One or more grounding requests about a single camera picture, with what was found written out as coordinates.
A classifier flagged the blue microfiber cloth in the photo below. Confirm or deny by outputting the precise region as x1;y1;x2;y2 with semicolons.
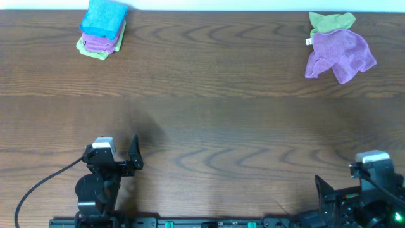
79;0;128;40

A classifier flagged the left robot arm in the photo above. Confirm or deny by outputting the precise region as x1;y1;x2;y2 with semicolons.
75;136;144;227

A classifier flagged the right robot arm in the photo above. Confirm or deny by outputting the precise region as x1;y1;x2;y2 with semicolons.
289;159;404;228

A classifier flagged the folded green cloth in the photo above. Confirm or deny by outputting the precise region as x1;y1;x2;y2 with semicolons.
76;20;124;60

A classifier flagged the folded purple cloth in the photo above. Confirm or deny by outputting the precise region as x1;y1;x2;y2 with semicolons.
82;20;127;54

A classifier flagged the crumpled purple cloth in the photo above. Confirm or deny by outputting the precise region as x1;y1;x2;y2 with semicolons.
304;29;377;84

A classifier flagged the white cloth label tag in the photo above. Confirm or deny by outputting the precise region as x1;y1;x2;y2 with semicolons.
306;38;313;45

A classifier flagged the crumpled green cloth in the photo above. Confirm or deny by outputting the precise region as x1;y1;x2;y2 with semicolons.
309;12;356;38

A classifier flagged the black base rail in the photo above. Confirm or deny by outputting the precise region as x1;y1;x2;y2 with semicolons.
49;217;319;228

